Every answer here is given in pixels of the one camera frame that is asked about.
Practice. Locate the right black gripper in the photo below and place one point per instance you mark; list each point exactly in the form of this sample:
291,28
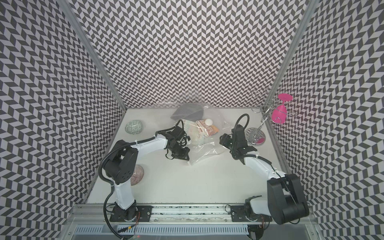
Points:
223,141

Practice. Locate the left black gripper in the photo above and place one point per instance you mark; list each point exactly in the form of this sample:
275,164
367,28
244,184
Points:
185,154

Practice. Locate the clear plastic vacuum bag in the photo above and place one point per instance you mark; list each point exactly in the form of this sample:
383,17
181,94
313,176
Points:
213,147

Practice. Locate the grey towel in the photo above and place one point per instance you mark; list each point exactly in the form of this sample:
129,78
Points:
191,112

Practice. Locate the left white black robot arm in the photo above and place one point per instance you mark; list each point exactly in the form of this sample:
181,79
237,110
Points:
117,168

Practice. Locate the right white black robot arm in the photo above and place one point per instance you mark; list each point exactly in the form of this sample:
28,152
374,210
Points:
285,201

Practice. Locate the green patterned small bowl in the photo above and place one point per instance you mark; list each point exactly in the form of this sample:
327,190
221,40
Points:
134,127

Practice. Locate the pink plastic wine glass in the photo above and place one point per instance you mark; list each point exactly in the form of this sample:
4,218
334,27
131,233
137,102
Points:
280,113

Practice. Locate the chrome wire glass rack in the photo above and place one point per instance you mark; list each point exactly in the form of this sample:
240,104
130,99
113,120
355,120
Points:
256,136

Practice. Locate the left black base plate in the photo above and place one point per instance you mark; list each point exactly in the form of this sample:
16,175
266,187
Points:
132,214

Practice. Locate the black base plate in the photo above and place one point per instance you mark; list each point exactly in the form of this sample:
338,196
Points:
241,213
132,214

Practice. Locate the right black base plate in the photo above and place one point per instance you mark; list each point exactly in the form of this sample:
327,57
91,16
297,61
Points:
241,213

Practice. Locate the aluminium mounting rail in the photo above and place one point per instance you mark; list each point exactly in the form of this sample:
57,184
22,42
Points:
177,214

